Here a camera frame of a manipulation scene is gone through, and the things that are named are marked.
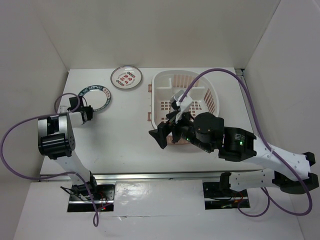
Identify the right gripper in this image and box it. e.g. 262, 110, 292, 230
147, 106, 213, 153

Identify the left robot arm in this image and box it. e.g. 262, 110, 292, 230
37, 96, 99, 200

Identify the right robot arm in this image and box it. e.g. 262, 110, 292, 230
148, 111, 319, 196

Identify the white pink dish rack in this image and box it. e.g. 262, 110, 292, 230
150, 70, 224, 152

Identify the green rim plate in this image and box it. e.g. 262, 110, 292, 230
78, 85, 112, 113

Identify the red character plate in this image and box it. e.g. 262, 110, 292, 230
110, 65, 143, 90

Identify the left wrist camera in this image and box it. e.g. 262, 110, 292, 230
58, 105, 69, 114

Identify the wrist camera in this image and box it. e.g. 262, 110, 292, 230
58, 105, 69, 114
170, 89, 193, 124

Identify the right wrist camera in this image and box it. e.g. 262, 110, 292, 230
170, 89, 193, 124

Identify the aluminium front rail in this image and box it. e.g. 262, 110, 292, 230
38, 168, 271, 183

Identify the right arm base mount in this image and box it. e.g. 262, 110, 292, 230
202, 182, 250, 210

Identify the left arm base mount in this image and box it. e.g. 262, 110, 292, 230
59, 182, 116, 213

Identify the aluminium side rail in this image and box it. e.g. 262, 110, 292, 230
234, 67, 263, 141

